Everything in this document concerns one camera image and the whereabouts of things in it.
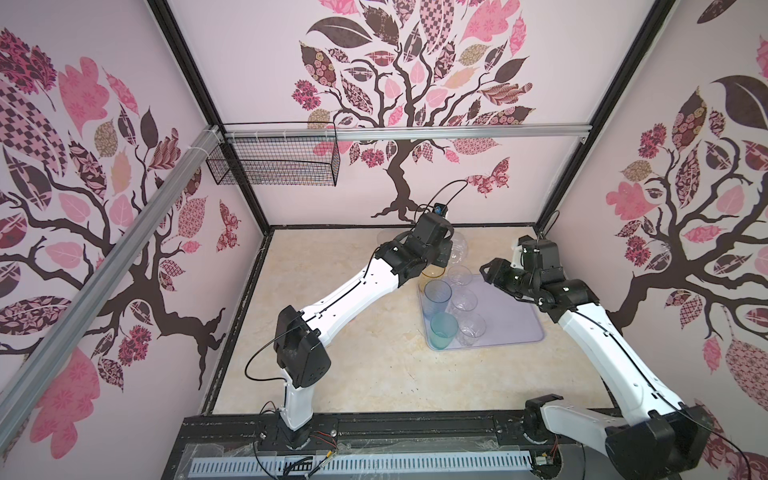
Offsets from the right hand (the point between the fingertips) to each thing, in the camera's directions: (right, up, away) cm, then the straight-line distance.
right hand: (487, 266), depth 77 cm
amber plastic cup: (-14, -3, +10) cm, 17 cm away
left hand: (-13, +6, +1) cm, 14 cm away
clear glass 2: (-3, -11, +15) cm, 19 cm away
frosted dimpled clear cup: (-6, +5, +6) cm, 10 cm away
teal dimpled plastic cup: (-10, -19, +10) cm, 24 cm away
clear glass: (-2, -5, +23) cm, 24 cm away
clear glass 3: (-1, -20, +12) cm, 23 cm away
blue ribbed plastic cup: (-11, -10, +16) cm, 22 cm away
